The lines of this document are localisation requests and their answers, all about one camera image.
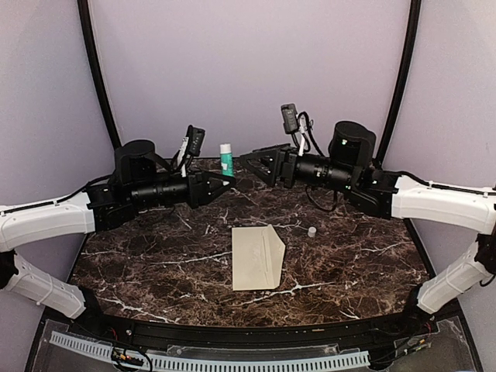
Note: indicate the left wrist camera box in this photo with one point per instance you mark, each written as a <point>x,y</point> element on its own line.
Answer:
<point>195,137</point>

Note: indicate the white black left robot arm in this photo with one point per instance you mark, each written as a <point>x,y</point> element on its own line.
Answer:
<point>141,180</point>

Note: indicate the cream paper envelope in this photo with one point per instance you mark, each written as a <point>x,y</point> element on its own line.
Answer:
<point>257,257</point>

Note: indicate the green white glue stick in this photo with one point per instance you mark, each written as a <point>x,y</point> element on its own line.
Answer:
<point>226,159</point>

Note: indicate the black front rail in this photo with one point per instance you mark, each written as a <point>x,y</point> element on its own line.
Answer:
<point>375,332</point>

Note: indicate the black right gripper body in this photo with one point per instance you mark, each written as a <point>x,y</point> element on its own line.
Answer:
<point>288,175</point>

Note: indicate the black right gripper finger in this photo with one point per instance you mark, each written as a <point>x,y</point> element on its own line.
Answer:
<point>262,164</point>
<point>272,149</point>

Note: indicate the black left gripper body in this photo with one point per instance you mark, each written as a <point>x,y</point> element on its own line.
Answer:
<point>195,183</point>

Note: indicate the white slotted cable duct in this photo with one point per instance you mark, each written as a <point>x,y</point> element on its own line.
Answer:
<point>189,358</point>

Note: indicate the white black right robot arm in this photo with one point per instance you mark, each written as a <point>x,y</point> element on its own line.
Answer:
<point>349,170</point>

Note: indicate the white glue stick cap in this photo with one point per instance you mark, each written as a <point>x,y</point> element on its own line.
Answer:
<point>311,231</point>

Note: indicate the black right frame post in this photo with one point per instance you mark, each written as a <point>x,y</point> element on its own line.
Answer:
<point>401,80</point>

